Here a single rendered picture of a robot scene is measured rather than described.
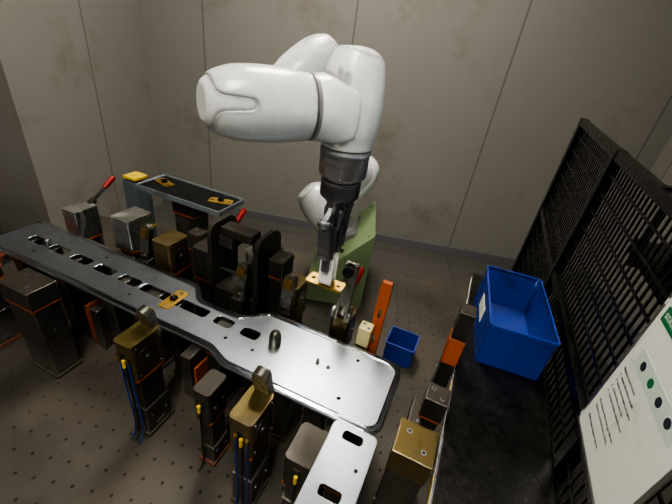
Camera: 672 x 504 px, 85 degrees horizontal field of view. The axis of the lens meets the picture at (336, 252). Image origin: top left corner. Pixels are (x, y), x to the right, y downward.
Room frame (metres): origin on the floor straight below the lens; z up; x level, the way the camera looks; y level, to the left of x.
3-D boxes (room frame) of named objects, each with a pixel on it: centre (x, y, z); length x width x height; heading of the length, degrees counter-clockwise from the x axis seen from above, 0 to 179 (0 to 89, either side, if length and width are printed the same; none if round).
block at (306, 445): (0.43, 0.00, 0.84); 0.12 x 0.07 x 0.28; 161
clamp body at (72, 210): (1.16, 0.94, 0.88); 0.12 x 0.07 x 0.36; 161
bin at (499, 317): (0.83, -0.52, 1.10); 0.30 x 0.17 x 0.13; 166
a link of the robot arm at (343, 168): (0.65, 0.01, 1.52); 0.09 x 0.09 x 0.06
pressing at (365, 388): (0.80, 0.47, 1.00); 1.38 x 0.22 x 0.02; 71
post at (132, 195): (1.28, 0.80, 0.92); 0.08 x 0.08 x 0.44; 71
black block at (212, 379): (0.54, 0.25, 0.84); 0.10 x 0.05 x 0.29; 161
